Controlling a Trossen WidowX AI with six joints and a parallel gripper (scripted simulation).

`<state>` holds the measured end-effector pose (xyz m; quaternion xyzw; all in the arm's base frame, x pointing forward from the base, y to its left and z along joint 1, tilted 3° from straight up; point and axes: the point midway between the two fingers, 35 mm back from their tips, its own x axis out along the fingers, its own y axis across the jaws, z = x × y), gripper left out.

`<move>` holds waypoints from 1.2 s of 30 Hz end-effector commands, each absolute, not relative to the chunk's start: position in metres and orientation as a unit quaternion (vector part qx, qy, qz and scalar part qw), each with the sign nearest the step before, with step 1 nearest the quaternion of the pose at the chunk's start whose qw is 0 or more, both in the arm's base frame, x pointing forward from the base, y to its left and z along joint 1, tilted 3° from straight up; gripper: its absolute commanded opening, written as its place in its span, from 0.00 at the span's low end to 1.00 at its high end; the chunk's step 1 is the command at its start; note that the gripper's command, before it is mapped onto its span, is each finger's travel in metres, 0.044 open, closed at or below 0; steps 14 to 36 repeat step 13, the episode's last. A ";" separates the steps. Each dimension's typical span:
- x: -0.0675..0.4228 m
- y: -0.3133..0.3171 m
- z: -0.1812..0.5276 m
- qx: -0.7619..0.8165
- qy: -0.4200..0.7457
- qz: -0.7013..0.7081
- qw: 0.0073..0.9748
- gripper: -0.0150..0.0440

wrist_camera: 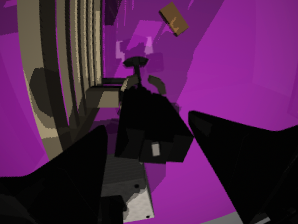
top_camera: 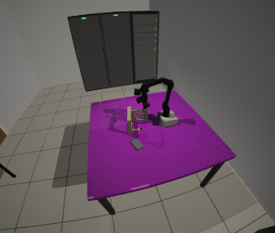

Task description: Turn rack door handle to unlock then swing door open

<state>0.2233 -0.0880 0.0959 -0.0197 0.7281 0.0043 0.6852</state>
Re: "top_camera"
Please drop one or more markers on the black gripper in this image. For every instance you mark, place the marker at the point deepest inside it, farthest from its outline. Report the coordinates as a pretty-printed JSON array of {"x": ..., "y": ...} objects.
[{"x": 145, "y": 102}]

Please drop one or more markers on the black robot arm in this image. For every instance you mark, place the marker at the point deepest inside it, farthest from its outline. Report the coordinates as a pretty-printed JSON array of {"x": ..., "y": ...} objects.
[{"x": 144, "y": 89}]

